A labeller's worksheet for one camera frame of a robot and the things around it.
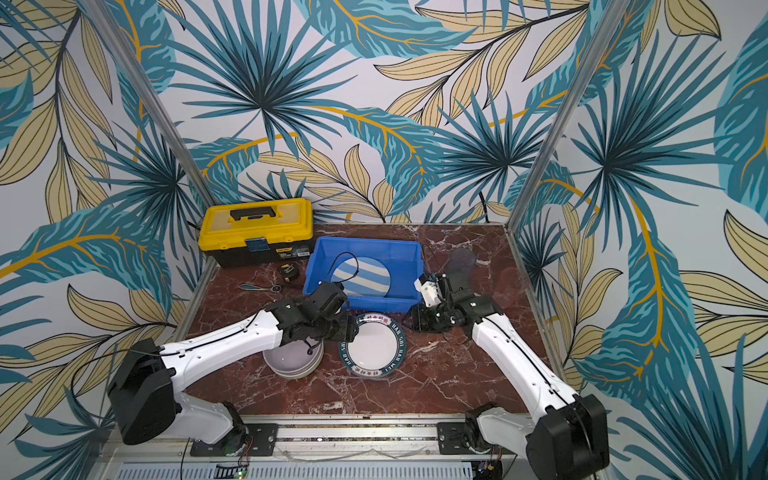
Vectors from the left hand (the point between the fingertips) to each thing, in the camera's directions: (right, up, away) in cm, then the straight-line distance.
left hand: (347, 332), depth 81 cm
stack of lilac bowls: (-13, -7, -1) cm, 15 cm away
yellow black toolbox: (-32, +28, +15) cm, 45 cm away
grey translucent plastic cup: (+37, +19, +21) cm, 46 cm away
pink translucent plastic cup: (+54, +11, +21) cm, 59 cm away
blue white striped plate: (+2, +13, +25) cm, 28 cm away
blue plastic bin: (+17, +19, +26) cm, 37 cm away
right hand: (+16, +3, -1) cm, 16 cm away
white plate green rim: (+8, -7, +6) cm, 12 cm away
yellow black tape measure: (-23, +15, +22) cm, 35 cm away
